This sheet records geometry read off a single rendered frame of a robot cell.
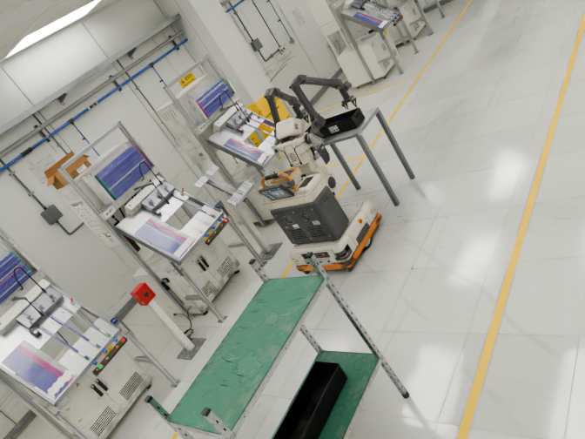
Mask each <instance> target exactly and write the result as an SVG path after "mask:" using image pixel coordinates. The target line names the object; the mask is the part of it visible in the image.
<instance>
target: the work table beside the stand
mask: <svg viewBox="0 0 585 439"><path fill-rule="evenodd" d="M362 113H363V115H364V116H365V119H364V120H363V121H362V122H361V124H360V125H359V127H358V128H356V129H352V130H350V131H347V132H342V133H339V134H336V135H332V136H330V137H327V138H323V139H324V141H323V143H324V146H326V145H330V146H331V148H332V149H333V152H334V153H335V155H336V157H337V158H338V160H339V162H340V163H341V165H342V166H343V168H344V170H345V171H346V174H347V175H348V177H349V179H350V180H351V181H352V183H353V185H354V187H355V188H356V190H359V189H360V184H359V183H358V181H357V179H356V178H355V177H354V175H353V173H352V171H351V170H350V168H349V166H348V164H347V163H346V161H345V160H344V158H343V156H342V155H341V153H340V151H339V149H338V147H337V146H336V144H335V143H338V142H341V141H344V140H348V139H350V138H356V139H357V140H358V142H359V143H360V146H361V148H362V149H363V151H364V153H365V154H366V156H367V158H368V160H369V161H370V163H371V165H372V167H373V169H374V170H375V172H376V174H377V175H378V177H379V179H380V181H381V183H382V185H383V186H384V187H385V189H386V191H387V193H388V195H389V197H390V199H391V200H392V202H393V204H394V205H395V206H398V205H399V204H400V202H399V200H398V199H397V197H396V195H395V193H394V192H393V189H392V187H391V186H390V185H389V183H388V181H387V178H386V177H385V175H384V173H383V171H381V169H380V166H379V164H378V163H377V161H376V159H375V157H374V156H373V154H372V152H371V150H370V149H369V147H368V145H367V143H366V141H365V140H364V138H363V136H362V135H361V133H362V132H363V131H364V130H365V129H366V127H367V126H368V124H369V123H370V122H371V120H372V119H373V117H374V116H375V115H376V117H377V119H378V120H379V121H380V124H381V126H382V128H383V130H384V131H385V133H386V135H387V137H388V139H389V141H390V143H391V144H392V146H393V148H394V150H395V152H396V154H397V155H398V157H399V159H400V162H401V164H402V165H403V166H404V168H405V170H406V172H407V175H408V177H409V178H410V179H414V178H415V176H414V173H413V171H412V169H411V167H410V165H409V164H408V163H407V160H406V158H405V156H404V154H403V152H402V150H401V149H400V147H399V145H398V143H397V141H396V139H395V137H394V135H393V134H392V132H391V130H390V128H389V126H388V124H387V122H386V120H385V119H384V117H383V115H382V113H381V111H380V108H379V107H375V108H373V109H370V110H367V111H363V112H362Z"/></svg>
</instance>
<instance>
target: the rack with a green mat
mask: <svg viewBox="0 0 585 439"><path fill-rule="evenodd" d="M306 258H307V259H308V261H309V262H310V264H311V265H312V267H313V268H314V270H315V271H316V273H317V274H318V275H310V276H299V277H286V278H275V279H269V277H268V276H267V275H266V273H265V272H264V270H263V269H262V268H261V266H260V265H259V263H258V262H257V261H256V260H255V259H250V261H249V262H248V263H249V264H250V265H251V267H252V268H253V270H254V271H255V272H256V274H257V275H258V276H259V277H260V279H261V280H262V281H263V284H262V285H261V287H260V288H259V290H258V291H257V293H256V294H255V295H254V296H253V297H252V299H251V301H250V302H249V303H248V305H247V306H246V308H245V310H244V311H243V312H242V314H241V315H240V317H239V318H238V319H237V320H236V322H235V323H234V324H233V326H232V328H231V329H230V331H229V332H228V333H227V335H226V336H225V338H224V339H223V340H222V342H221V343H220V344H219V346H218V347H217V349H216V350H215V352H214V353H213V354H212V356H211V358H210V359H209V360H208V362H207V363H206V364H205V366H204V367H203V368H202V370H201V371H200V373H199V374H198V376H197V377H196V379H195V380H194V381H193V383H192V385H191V386H190V387H189V388H188V389H187V391H186V392H185V394H184V395H183V397H182V398H181V400H180V401H179V403H178V404H177V406H176V407H175V409H174V410H173V411H172V412H171V414H169V413H168V412H167V411H166V410H165V409H164V408H163V407H162V406H161V405H160V404H159V403H158V402H157V401H156V400H155V399H154V398H153V397H152V396H151V395H148V396H146V397H145V399H144V402H145V403H146V404H147V405H148V406H150V407H151V408H152V409H153V410H154V411H155V412H156V413H157V414H158V415H159V416H160V417H161V418H162V419H163V420H164V421H165V422H166V423H167V424H168V425H169V426H170V427H171V428H172V429H173V430H174V431H175V432H176V433H177V434H178V435H179V436H180V437H181V438H183V439H194V438H193V437H192V436H191V435H190V434H189V433H188V432H187V431H186V430H189V431H192V432H195V433H199V434H202V435H205V436H211V437H214V438H218V439H238V438H237V437H236V435H237V434H238V432H239V430H240V428H241V427H242V425H243V423H244V422H245V419H246V418H247V417H248V415H249V414H250V412H251V410H252V408H253V406H254V405H255V403H256V401H257V400H258V399H259V397H260V395H261V393H262V392H263V390H264V388H265V387H266V384H267V383H268V382H269V380H270V378H271V377H272V374H273V373H274V371H275V369H276V368H277V366H278V365H279V363H280V361H281V360H282V358H283V356H284V355H285V353H286V351H287V349H288V348H289V347H290V345H291V343H292V342H293V339H294V338H295V336H296V334H297V333H298V332H299V330H300V332H301V333H302V334H303V335H304V336H305V337H306V339H307V340H308V342H309V343H310V344H311V345H312V347H313V348H314V350H315V351H316V352H317V356H316V357H315V359H314V361H313V364H314V363H315V362H316V361H325V362H336V363H338V364H339V365H340V367H341V368H342V369H343V371H344V372H345V374H346V376H347V380H346V383H345V385H344V387H343V389H342V390H341V392H340V395H339V397H338V399H337V401H336V403H335V404H334V406H333V410H332V412H331V414H330V415H329V417H328V419H327V421H326V424H325V426H324V428H323V429H322V431H321V433H320V435H319V439H348V437H349V435H350V433H351V431H352V428H353V425H354V424H355V421H356V419H357V417H358V415H359V412H360V410H361V408H362V405H363V403H364V401H365V400H366V396H367V394H368V392H369V389H370V388H371V386H372V384H373V380H374V378H375V376H376V375H377V372H378V370H379V368H380V365H381V366H382V367H383V369H384V370H385V371H386V373H387V375H388V376H389V378H390V379H391V381H392V382H393V384H394V385H395V387H396V388H397V389H398V390H399V391H400V393H401V395H402V396H403V398H405V399H407V398H408V397H409V393H408V392H407V390H406V388H405V387H404V385H403V384H402V382H401V381H400V379H399V378H398V376H397V375H396V374H395V373H394V371H393V369H392V368H391V366H390V365H389V364H388V362H387V360H386V359H385V357H384V356H383V354H382V353H381V352H380V350H379V349H378V348H377V346H376V345H375V343H374V342H373V340H372V338H371V337H370V335H369V334H368V332H367V331H366V330H365V329H364V327H363V326H362V324H361V323H360V321H359V319H358V318H357V316H356V315H355V314H354V312H353V310H352V309H351V308H350V307H349V305H348V304H347V302H346V300H345V299H344V298H343V296H342V295H341V293H340V291H339V290H338V288H337V287H336V286H335V285H334V283H333V282H332V280H331V279H330V277H329V276H328V274H327V273H326V271H325V269H324V268H323V266H321V265H320V263H319V261H318V260H317V258H316V257H315V255H314V254H313V252H309V253H307V254H306ZM325 287H327V288H328V290H329V291H330V293H331V294H332V296H333V298H334V299H335V300H336V301H337V302H338V304H339V305H340V307H341V308H342V310H343V311H344V313H345V314H346V316H347V318H348V319H349V320H350V322H352V324H353V326H354V327H355V329H356V330H357V331H358V333H359V334H360V336H361V338H362V339H363V340H364V342H365V343H366V344H367V346H368V347H369V349H370V350H371V351H372V353H358V352H344V351H330V350H323V349H322V348H321V346H320V345H319V343H318V342H316V340H315V339H314V338H313V336H312V335H311V333H310V332H309V331H308V329H307V328H306V326H305V325H304V324H303V323H304V321H305V320H306V317H307V316H308V315H309V313H310V312H311V310H312V308H313V306H314V304H315V303H316V301H317V299H318V298H319V296H320V295H321V293H322V291H323V290H324V288H325ZM313 364H312V365H311V367H310V368H309V370H308V372H307V374H306V376H305V378H304V380H303V382H302V383H301V384H300V386H299V389H298V391H297V392H296V394H295V396H294V397H293V399H292V401H291V403H290V405H289V407H288V409H287V411H286V412H285V414H284V416H283V418H282V419H281V421H280V423H279V426H278V427H277V428H276V430H275V432H274V434H273V436H272V438H271V439H273V438H274V436H275V435H276V433H277V431H278V429H279V427H280V425H281V423H282V422H283V420H284V418H285V417H286V414H287V412H288V410H289V408H290V407H291V406H292V404H293V401H294V399H295V398H296V396H297V394H298V392H299V390H300V389H301V387H302V385H303V383H304V381H305V379H306V378H307V376H308V374H309V372H310V370H311V368H312V367H313Z"/></svg>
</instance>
